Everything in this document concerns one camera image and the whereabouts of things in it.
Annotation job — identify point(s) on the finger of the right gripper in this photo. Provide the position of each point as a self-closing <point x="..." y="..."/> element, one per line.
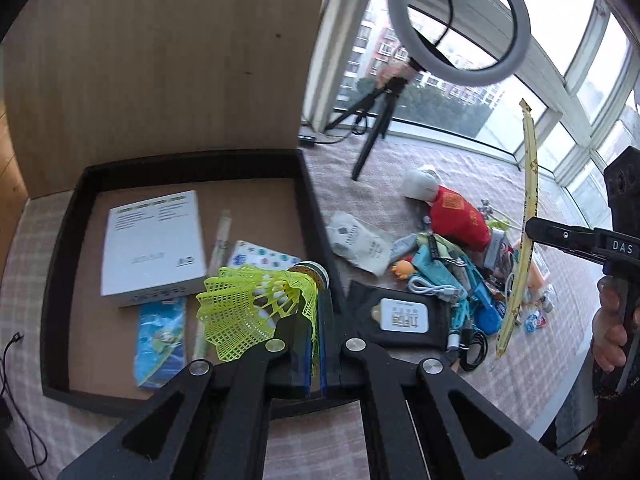
<point x="597" y="245"/>

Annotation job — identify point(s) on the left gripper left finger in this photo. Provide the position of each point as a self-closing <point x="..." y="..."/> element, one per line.
<point x="210" y="421"/>

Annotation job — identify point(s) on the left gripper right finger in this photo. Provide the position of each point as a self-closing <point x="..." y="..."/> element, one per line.
<point x="424" y="421"/>

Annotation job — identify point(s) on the chopsticks green print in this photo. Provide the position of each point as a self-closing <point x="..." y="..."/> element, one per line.
<point x="215" y="262"/>

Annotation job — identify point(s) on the blue frog tissue pack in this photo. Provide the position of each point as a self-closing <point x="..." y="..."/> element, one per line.
<point x="160" y="352"/>

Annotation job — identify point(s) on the yellow-green plastic shuttlecock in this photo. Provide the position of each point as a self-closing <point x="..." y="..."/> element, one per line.
<point x="241" y="307"/>

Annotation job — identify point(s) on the white star-print tissue pack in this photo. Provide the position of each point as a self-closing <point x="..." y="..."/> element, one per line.
<point x="248" y="254"/>

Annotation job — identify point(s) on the white cardboard box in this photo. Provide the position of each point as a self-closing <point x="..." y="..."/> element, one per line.
<point x="153" y="251"/>

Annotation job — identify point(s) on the person's right hand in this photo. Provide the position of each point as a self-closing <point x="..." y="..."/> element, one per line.
<point x="608" y="333"/>

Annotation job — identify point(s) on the orange tissue pack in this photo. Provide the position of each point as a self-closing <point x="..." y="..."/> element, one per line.
<point x="538" y="273"/>

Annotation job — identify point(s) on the black card holder white label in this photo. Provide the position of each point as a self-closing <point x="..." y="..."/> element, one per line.
<point x="395" y="319"/>

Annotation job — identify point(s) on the silver metal tin box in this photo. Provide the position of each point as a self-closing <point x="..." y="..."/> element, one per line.
<point x="498" y="258"/>

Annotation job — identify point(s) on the orange toy figure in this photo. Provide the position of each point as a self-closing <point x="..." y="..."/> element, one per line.
<point x="403" y="269"/>

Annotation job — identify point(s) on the red fabric pouch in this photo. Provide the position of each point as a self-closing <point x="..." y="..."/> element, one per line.
<point x="454" y="218"/>

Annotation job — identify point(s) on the white wet-wipe packet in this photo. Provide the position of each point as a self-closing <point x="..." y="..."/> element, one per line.
<point x="362" y="245"/>

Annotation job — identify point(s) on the white round pouch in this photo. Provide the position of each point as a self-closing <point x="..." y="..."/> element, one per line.
<point x="421" y="184"/>

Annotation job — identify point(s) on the black tray box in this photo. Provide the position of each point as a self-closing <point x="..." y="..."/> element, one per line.
<point x="184" y="168"/>

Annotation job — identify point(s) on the wooden board backdrop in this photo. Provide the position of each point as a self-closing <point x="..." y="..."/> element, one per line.
<point x="92" y="81"/>

